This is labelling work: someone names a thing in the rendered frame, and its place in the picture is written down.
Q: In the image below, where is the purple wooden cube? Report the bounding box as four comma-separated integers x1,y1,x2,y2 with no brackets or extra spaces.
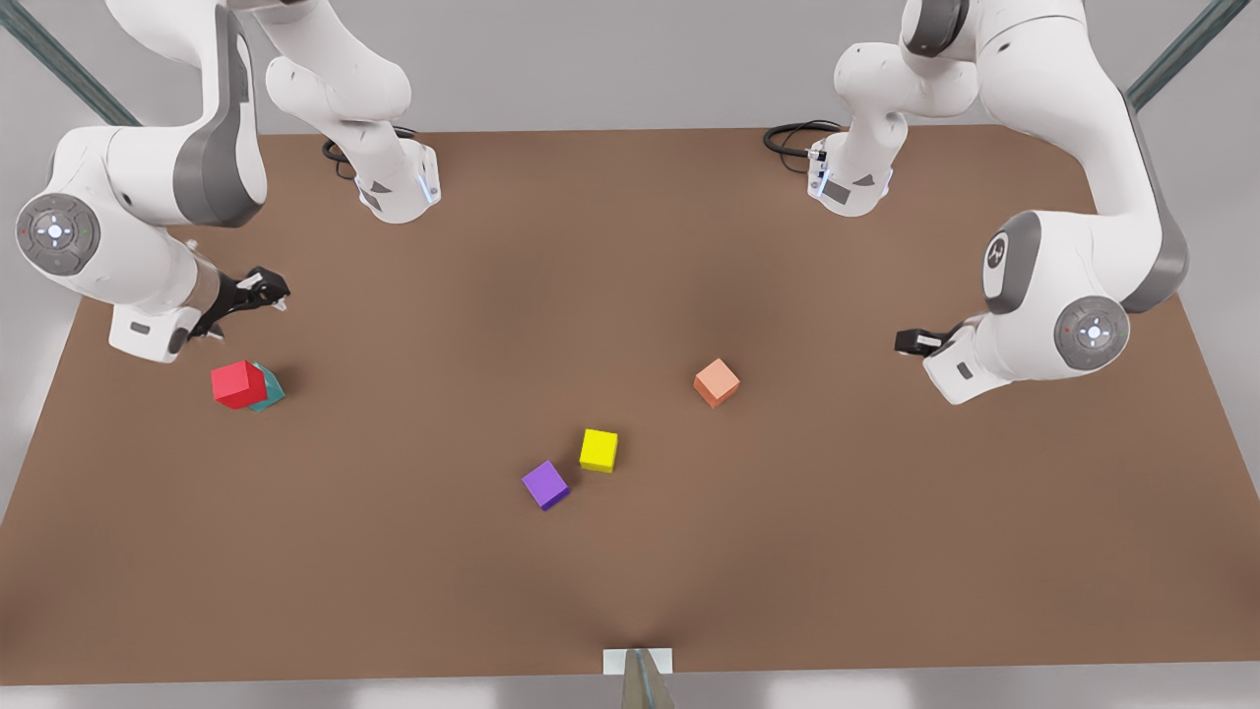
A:
521,460,572,512

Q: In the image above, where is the yellow wooden cube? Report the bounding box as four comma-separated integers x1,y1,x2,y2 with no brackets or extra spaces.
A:
579,427,620,475

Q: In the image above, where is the teal wooden cube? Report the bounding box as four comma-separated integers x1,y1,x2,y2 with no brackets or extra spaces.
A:
247,362,287,413

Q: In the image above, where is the silver frame post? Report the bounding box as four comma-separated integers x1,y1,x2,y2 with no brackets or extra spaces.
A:
1125,0,1253,111
0,0,141,129
602,647,678,709

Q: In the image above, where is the red wooden cube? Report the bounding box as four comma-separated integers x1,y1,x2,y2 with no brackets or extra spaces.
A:
211,360,268,410

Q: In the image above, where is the orange wooden cube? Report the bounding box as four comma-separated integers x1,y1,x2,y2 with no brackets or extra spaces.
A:
693,357,741,410

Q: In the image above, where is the black cable loop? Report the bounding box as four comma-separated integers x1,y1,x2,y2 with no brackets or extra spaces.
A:
763,120,846,178
322,125,419,181

